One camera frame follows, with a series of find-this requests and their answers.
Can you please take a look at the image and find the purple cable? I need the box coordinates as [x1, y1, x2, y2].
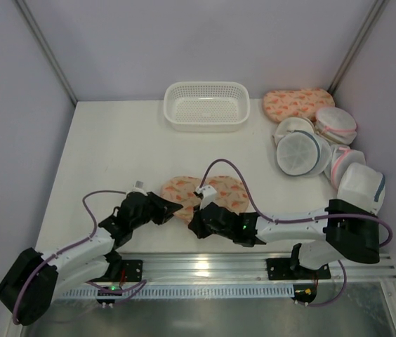
[11, 189, 147, 326]
[197, 159, 394, 308]

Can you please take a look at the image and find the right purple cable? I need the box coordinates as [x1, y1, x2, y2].
[197, 159, 394, 308]

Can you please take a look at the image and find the cream mesh bag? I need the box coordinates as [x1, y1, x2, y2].
[272, 117, 315, 145]

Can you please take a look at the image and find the slotted white cable duct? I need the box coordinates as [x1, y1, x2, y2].
[60, 284, 294, 300]

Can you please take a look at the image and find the aluminium corner post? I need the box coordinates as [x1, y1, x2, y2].
[13, 0, 78, 106]
[327, 0, 390, 95]

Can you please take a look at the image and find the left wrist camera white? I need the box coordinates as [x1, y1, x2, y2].
[128, 180, 147, 195]

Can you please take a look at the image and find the peach floral bag at back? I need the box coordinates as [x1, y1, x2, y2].
[262, 88, 335, 123]

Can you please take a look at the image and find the white mesh bag pink zipper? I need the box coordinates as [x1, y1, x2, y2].
[315, 107, 357, 145]

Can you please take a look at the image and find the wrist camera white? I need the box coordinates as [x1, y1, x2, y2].
[194, 185, 217, 210]
[128, 180, 147, 195]

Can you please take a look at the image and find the peach floral laundry bag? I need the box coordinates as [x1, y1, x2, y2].
[160, 176, 250, 224]

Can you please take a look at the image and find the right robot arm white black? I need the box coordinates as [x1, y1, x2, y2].
[188, 199, 380, 272]

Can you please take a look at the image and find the white mesh bag pink trim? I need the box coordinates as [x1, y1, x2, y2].
[324, 145, 366, 190]

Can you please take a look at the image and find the left aluminium corner post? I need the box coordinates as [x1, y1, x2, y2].
[13, 0, 78, 106]

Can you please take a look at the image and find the right aluminium corner post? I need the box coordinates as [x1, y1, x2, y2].
[327, 0, 390, 95]

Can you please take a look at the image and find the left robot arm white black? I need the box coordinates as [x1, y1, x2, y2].
[0, 190, 182, 326]

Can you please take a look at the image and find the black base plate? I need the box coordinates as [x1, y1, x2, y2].
[265, 258, 331, 281]
[91, 259, 143, 283]

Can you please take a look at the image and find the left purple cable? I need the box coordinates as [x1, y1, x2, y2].
[11, 189, 147, 326]

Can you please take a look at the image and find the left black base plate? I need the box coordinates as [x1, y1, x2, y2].
[91, 259, 143, 283]

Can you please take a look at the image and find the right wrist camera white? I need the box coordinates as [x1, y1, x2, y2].
[194, 185, 217, 210]

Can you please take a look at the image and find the white perforated plastic basket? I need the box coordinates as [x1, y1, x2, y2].
[163, 81, 251, 133]

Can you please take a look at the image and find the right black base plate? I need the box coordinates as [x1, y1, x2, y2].
[265, 258, 331, 281]

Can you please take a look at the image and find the white mesh bag blue strap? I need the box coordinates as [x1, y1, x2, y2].
[336, 161, 387, 215]

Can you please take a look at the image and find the aluminium mounting rail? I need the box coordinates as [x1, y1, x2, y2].
[121, 252, 396, 284]

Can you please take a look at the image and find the white mesh bag blue zipper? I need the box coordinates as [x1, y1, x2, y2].
[276, 131, 332, 177]

